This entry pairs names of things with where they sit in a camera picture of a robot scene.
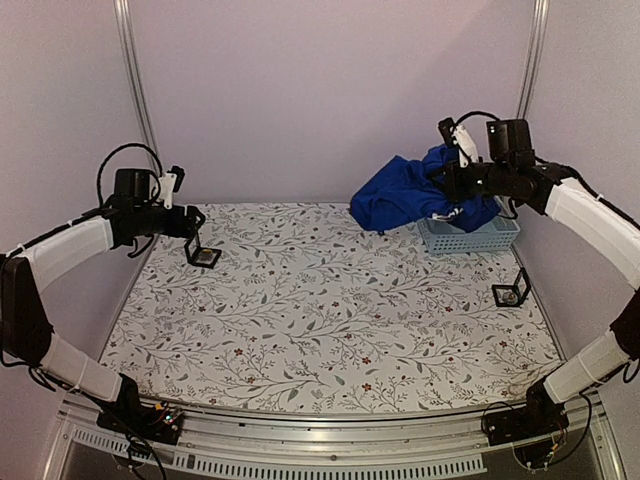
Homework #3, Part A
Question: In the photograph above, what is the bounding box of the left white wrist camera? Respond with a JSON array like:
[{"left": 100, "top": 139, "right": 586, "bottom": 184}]
[{"left": 157, "top": 166, "right": 185, "bottom": 210}]

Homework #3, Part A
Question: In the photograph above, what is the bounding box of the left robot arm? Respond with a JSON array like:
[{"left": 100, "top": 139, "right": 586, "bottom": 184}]
[{"left": 1, "top": 166, "right": 204, "bottom": 434}]

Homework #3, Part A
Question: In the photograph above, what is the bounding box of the black cable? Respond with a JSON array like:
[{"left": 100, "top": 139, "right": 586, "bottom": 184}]
[
  {"left": 454, "top": 110, "right": 501, "bottom": 126},
  {"left": 96, "top": 143, "right": 165, "bottom": 206}
]

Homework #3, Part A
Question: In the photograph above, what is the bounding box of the aluminium frame post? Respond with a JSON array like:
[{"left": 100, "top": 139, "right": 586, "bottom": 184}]
[
  {"left": 516, "top": 0, "right": 550, "bottom": 119},
  {"left": 113, "top": 0, "right": 159, "bottom": 154}
]

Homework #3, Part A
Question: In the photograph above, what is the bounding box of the right black cable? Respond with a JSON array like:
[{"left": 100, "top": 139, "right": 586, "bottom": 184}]
[{"left": 454, "top": 110, "right": 501, "bottom": 126}]

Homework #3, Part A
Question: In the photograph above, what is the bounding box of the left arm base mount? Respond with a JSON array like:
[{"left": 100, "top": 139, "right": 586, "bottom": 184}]
[{"left": 97, "top": 400, "right": 184, "bottom": 445}]

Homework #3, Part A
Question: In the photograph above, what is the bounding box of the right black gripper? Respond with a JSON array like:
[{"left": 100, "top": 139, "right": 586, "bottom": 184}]
[{"left": 430, "top": 158, "right": 515, "bottom": 201}]

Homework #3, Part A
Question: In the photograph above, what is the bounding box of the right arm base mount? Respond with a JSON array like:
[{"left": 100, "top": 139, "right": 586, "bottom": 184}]
[{"left": 481, "top": 402, "right": 569, "bottom": 471}]

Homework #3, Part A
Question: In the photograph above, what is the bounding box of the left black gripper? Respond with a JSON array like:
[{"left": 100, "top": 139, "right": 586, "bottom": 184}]
[{"left": 135, "top": 201, "right": 207, "bottom": 238}]

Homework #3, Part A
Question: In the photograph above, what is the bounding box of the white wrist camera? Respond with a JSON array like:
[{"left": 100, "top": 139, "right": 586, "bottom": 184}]
[
  {"left": 157, "top": 166, "right": 185, "bottom": 210},
  {"left": 437, "top": 117, "right": 481, "bottom": 168}
]

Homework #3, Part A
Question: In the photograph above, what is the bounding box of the blue printed t-shirt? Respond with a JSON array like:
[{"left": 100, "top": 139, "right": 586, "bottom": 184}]
[{"left": 349, "top": 145, "right": 501, "bottom": 233}]

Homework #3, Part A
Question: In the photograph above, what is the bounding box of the floral patterned tablecloth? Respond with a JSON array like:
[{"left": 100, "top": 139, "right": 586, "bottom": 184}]
[{"left": 101, "top": 204, "right": 560, "bottom": 414}]

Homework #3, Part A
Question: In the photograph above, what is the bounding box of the right aluminium frame post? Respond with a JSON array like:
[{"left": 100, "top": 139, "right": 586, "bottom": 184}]
[{"left": 516, "top": 0, "right": 550, "bottom": 119}]

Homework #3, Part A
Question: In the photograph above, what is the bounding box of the black brooch box silver brooch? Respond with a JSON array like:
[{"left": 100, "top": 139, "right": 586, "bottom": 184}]
[{"left": 491, "top": 267, "right": 532, "bottom": 308}]

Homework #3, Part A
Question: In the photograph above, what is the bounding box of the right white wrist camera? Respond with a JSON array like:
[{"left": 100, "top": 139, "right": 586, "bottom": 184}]
[{"left": 437, "top": 117, "right": 481, "bottom": 168}]

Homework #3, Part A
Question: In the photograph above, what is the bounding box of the left aluminium frame post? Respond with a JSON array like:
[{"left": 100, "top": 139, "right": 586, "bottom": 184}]
[{"left": 113, "top": 0, "right": 159, "bottom": 154}]

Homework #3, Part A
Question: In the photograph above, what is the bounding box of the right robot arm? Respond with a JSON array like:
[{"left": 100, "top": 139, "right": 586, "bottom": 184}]
[{"left": 438, "top": 113, "right": 639, "bottom": 436}]

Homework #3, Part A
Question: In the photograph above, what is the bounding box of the black brooch box yellow brooch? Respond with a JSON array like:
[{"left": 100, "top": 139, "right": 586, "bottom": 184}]
[{"left": 184, "top": 237, "right": 222, "bottom": 269}]

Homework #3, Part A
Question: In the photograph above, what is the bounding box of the left black cable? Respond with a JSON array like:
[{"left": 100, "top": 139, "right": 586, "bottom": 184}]
[{"left": 96, "top": 143, "right": 165, "bottom": 206}]

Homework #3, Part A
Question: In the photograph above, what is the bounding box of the light blue plastic basket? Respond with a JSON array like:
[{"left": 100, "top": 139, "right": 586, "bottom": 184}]
[{"left": 417, "top": 210, "right": 520, "bottom": 255}]

